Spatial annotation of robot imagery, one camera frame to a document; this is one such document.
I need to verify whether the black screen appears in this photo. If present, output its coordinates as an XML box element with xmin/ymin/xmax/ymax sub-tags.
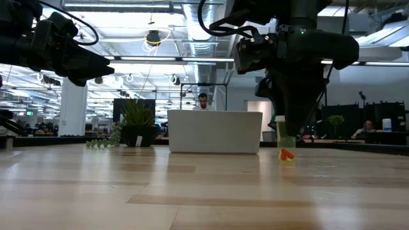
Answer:
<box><xmin>112</xmin><ymin>98</ymin><xmax>157</xmax><ymax>123</ymax></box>

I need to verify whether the pill bottle with red pills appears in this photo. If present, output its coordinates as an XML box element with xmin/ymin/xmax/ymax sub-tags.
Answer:
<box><xmin>275</xmin><ymin>115</ymin><xmax>297</xmax><ymax>167</ymax></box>

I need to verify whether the silver ceiling duct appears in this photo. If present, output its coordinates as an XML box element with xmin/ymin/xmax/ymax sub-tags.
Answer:
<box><xmin>181</xmin><ymin>0</ymin><xmax>225</xmax><ymax>84</ymax></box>

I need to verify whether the green succulent strand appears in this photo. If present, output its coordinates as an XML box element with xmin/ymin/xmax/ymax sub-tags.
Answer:
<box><xmin>85</xmin><ymin>122</ymin><xmax>124</xmax><ymax>149</ymax></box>

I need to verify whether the black overhead camera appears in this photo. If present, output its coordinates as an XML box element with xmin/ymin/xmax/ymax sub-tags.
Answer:
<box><xmin>146</xmin><ymin>29</ymin><xmax>162</xmax><ymax>47</ymax></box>

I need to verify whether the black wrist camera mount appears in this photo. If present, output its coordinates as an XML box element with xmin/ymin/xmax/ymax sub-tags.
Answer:
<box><xmin>233</xmin><ymin>31</ymin><xmax>281</xmax><ymax>75</ymax></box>

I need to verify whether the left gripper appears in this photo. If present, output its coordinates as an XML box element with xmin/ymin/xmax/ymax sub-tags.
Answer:
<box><xmin>30</xmin><ymin>11</ymin><xmax>116</xmax><ymax>88</ymax></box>

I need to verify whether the small green tree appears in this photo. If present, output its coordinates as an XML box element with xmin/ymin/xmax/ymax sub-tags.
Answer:
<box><xmin>327</xmin><ymin>114</ymin><xmax>346</xmax><ymax>139</ymax></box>

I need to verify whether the person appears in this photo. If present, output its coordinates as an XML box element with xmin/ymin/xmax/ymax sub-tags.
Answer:
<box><xmin>351</xmin><ymin>119</ymin><xmax>378</xmax><ymax>140</ymax></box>
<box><xmin>192</xmin><ymin>92</ymin><xmax>217</xmax><ymax>112</ymax></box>

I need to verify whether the grey plastic basket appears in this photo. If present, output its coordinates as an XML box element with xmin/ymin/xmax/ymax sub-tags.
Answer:
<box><xmin>167</xmin><ymin>109</ymin><xmax>263</xmax><ymax>155</ymax></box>

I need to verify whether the black monitor stand frame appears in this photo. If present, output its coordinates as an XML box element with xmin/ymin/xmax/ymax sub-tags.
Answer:
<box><xmin>180</xmin><ymin>82</ymin><xmax>228</xmax><ymax>111</ymax></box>

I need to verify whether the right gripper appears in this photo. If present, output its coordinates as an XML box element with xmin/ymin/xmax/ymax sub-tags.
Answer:
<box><xmin>254</xmin><ymin>65</ymin><xmax>330</xmax><ymax>138</ymax></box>

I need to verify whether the white column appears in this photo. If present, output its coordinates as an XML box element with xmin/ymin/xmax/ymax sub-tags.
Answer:
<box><xmin>58</xmin><ymin>77</ymin><xmax>89</xmax><ymax>137</ymax></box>

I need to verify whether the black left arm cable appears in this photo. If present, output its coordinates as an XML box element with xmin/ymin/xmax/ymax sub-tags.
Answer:
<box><xmin>37</xmin><ymin>0</ymin><xmax>101</xmax><ymax>47</ymax></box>

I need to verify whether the black partition wall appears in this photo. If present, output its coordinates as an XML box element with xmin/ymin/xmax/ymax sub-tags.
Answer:
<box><xmin>321</xmin><ymin>101</ymin><xmax>408</xmax><ymax>142</ymax></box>

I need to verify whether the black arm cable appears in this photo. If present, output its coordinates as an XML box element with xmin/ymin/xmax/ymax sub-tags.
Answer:
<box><xmin>37</xmin><ymin>0</ymin><xmax>101</xmax><ymax>47</ymax></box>
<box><xmin>197</xmin><ymin>0</ymin><xmax>260</xmax><ymax>38</ymax></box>

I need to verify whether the green plant in black pot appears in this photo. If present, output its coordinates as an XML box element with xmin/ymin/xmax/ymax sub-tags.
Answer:
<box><xmin>120</xmin><ymin>98</ymin><xmax>158</xmax><ymax>148</ymax></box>

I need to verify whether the grey waste bin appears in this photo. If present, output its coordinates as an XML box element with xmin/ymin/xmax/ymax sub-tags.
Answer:
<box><xmin>261</xmin><ymin>130</ymin><xmax>277</xmax><ymax>142</ymax></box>

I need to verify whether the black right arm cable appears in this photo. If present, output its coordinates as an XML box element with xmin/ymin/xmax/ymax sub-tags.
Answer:
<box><xmin>197</xmin><ymin>0</ymin><xmax>260</xmax><ymax>38</ymax></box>

